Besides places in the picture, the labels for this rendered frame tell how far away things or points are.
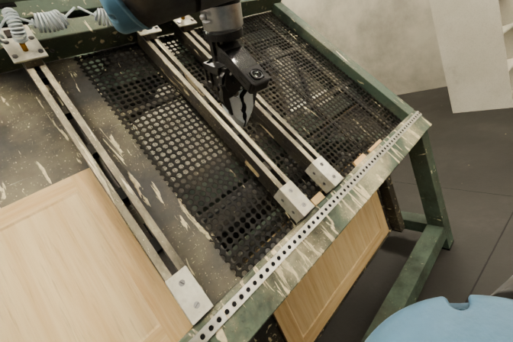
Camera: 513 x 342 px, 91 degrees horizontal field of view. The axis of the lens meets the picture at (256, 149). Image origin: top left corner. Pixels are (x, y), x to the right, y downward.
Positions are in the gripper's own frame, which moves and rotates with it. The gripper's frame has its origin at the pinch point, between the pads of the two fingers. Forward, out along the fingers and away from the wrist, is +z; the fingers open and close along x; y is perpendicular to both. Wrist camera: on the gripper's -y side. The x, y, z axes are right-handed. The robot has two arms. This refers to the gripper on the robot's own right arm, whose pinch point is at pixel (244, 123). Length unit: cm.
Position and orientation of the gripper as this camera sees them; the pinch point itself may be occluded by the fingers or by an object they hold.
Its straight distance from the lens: 58.8
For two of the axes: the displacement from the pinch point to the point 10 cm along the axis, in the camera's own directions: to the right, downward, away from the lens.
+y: -6.3, -4.2, 6.5
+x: -7.7, 4.6, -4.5
